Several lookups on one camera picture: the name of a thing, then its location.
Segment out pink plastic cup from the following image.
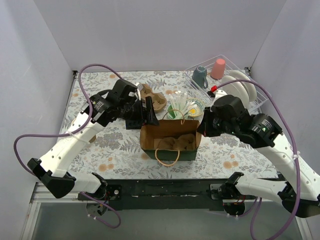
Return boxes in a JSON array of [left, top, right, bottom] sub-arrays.
[[210, 58, 226, 80]]

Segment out blue yellow patterned bowl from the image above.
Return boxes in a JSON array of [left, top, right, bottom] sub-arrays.
[[187, 97, 205, 118]]

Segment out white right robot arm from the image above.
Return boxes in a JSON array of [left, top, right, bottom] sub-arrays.
[[197, 94, 320, 218]]

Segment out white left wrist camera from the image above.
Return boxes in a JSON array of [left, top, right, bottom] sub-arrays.
[[135, 82, 143, 101]]

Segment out green straw holder cup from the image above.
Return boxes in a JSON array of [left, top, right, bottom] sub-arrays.
[[166, 104, 188, 120]]

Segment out floral tablecloth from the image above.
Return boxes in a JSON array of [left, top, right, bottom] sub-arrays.
[[61, 70, 277, 179]]

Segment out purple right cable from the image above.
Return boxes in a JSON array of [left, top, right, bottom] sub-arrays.
[[216, 79, 301, 240]]

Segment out green paper bag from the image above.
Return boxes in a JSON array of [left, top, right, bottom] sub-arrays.
[[139, 118, 202, 167]]

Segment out white wire dish rack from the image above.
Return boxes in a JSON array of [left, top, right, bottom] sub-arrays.
[[184, 55, 269, 114]]

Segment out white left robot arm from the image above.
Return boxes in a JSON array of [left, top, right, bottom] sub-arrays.
[[27, 79, 159, 200]]

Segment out brown cardboard cup carrier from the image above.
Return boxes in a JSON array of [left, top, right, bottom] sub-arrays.
[[140, 83, 167, 113], [155, 133, 196, 151]]

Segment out stack of brown paper cups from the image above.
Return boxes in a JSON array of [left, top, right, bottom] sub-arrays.
[[88, 135, 97, 144]]

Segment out teal mug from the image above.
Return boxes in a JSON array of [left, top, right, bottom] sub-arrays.
[[192, 65, 208, 89]]

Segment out white plate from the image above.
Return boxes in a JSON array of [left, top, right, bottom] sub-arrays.
[[228, 69, 258, 103], [222, 82, 249, 108]]

